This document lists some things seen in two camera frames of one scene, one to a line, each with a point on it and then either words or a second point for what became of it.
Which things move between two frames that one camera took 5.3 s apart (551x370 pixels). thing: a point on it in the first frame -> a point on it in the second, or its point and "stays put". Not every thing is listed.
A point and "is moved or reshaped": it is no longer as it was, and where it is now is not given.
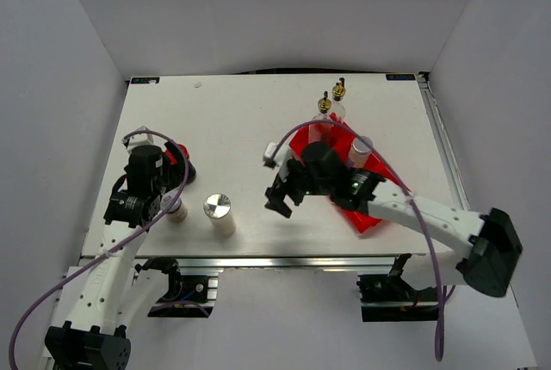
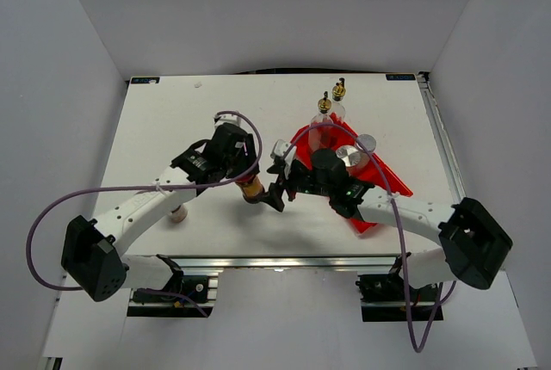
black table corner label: (145, 80) stays put
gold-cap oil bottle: (321, 132) stays put
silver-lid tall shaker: (217, 207) -> (354, 159)
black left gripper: (165, 161) -> (246, 160)
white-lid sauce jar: (178, 212) stays put
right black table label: (400, 77) stays put
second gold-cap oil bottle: (338, 107) stays put
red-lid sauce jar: (192, 171) is moved or reshaped
